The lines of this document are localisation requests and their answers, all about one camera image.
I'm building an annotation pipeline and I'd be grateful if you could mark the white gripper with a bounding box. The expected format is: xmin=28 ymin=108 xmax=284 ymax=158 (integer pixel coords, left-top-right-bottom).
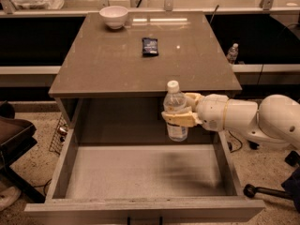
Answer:
xmin=161 ymin=93 xmax=229 ymax=132

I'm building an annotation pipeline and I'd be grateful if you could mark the clear plastic water bottle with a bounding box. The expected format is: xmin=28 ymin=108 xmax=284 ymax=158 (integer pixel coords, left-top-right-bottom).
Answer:
xmin=163 ymin=81 xmax=188 ymax=142

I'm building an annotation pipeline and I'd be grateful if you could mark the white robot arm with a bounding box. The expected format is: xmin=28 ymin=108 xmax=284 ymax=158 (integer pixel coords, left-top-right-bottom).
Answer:
xmin=162 ymin=93 xmax=300 ymax=149

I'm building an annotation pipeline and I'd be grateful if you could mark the small water bottle in background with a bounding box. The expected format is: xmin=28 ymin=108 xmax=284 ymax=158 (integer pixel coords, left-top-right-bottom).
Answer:
xmin=227 ymin=43 xmax=239 ymax=64

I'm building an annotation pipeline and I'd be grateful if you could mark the grey cabinet with glossy top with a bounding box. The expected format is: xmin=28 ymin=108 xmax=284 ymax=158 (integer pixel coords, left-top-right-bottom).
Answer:
xmin=49 ymin=12 xmax=241 ymax=135

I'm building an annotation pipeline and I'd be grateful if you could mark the open grey top drawer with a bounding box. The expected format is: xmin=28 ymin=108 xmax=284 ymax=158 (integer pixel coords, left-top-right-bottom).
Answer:
xmin=25 ymin=127 xmax=264 ymax=225

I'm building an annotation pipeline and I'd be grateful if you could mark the dark blue snack packet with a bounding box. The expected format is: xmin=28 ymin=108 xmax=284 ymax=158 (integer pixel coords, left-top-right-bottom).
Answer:
xmin=142 ymin=37 xmax=158 ymax=56

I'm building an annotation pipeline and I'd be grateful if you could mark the black metal stand leg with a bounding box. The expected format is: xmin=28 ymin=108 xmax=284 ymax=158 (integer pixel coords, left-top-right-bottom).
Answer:
xmin=249 ymin=142 xmax=259 ymax=150

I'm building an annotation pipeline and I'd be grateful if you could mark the white ceramic bowl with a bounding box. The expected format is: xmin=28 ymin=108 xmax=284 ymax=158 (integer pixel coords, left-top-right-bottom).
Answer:
xmin=99 ymin=6 xmax=128 ymax=29

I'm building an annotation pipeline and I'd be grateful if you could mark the black office chair base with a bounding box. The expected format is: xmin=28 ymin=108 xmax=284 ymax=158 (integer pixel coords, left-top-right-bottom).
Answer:
xmin=243 ymin=149 xmax=300 ymax=213

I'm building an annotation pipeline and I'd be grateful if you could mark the dark chair at left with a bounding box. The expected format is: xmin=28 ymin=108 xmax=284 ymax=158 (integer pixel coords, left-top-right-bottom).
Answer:
xmin=0 ymin=101 xmax=45 ymax=203

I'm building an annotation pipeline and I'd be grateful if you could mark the white cloth on floor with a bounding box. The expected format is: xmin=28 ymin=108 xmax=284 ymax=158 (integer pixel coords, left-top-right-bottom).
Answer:
xmin=0 ymin=187 xmax=22 ymax=211

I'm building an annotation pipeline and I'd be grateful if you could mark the black floor cable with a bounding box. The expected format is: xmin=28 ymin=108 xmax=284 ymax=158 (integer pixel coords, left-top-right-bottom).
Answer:
xmin=227 ymin=129 xmax=244 ymax=153

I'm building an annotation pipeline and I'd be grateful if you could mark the wire mesh basket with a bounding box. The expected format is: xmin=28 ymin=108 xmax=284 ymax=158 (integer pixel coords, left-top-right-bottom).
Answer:
xmin=49 ymin=116 xmax=68 ymax=156

